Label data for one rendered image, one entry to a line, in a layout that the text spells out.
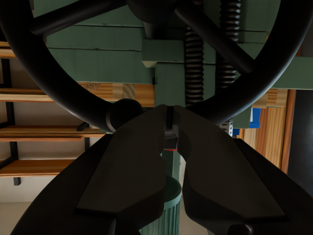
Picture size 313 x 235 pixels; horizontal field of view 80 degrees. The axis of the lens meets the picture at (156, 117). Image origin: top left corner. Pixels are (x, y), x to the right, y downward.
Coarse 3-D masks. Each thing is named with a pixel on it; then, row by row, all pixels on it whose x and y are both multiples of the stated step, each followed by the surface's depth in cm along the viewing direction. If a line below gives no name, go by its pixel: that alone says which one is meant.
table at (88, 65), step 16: (48, 48) 35; (64, 48) 35; (144, 48) 25; (160, 48) 25; (176, 48) 25; (208, 48) 25; (256, 48) 25; (64, 64) 35; (80, 64) 35; (96, 64) 35; (112, 64) 35; (128, 64) 35; (144, 64) 30; (304, 64) 35; (80, 80) 36; (96, 80) 35; (112, 80) 35; (128, 80) 35; (144, 80) 35; (288, 80) 35; (304, 80) 35
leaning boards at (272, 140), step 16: (288, 96) 156; (272, 112) 170; (288, 112) 157; (256, 128) 196; (272, 128) 171; (288, 128) 158; (256, 144) 200; (272, 144) 172; (288, 144) 158; (272, 160) 173; (288, 160) 161
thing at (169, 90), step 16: (160, 64) 26; (176, 64) 26; (208, 64) 26; (160, 80) 26; (176, 80) 26; (208, 80) 26; (160, 96) 26; (176, 96) 26; (208, 96) 26; (240, 128) 27
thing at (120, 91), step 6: (114, 84) 38; (120, 84) 37; (126, 84) 37; (132, 84) 38; (114, 90) 38; (120, 90) 37; (126, 90) 37; (132, 90) 38; (114, 96) 38; (120, 96) 37; (126, 96) 37; (132, 96) 38
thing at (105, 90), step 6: (102, 84) 51; (108, 84) 51; (96, 90) 51; (102, 90) 51; (108, 90) 51; (270, 90) 51; (276, 90) 51; (102, 96) 51; (108, 96) 51; (270, 96) 51; (276, 96) 51; (270, 102) 51
